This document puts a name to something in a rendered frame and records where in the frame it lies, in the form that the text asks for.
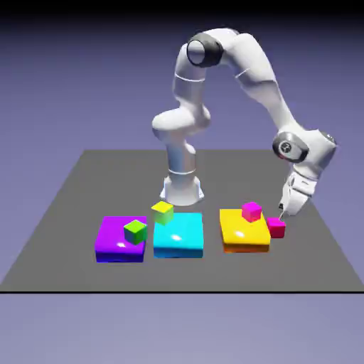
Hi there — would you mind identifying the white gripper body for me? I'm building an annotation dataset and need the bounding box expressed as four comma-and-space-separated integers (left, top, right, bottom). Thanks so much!
279, 173, 317, 216

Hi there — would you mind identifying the small magenta cube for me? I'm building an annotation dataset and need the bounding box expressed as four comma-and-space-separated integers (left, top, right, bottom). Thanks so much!
241, 201, 263, 223
267, 217, 287, 239

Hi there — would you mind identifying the small yellow-green cube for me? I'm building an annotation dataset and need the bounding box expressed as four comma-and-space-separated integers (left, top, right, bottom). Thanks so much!
151, 200, 175, 226

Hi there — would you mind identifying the small green cube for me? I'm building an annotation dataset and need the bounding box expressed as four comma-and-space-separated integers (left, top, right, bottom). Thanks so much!
123, 219, 148, 246

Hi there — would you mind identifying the large yellow box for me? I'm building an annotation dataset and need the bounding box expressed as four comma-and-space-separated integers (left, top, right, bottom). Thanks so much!
219, 208, 272, 254

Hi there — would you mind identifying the large cyan box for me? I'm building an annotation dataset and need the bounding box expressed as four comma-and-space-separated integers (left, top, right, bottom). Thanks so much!
153, 212, 205, 259

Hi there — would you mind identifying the large purple box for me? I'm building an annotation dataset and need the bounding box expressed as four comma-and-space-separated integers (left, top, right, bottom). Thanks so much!
94, 215, 148, 264

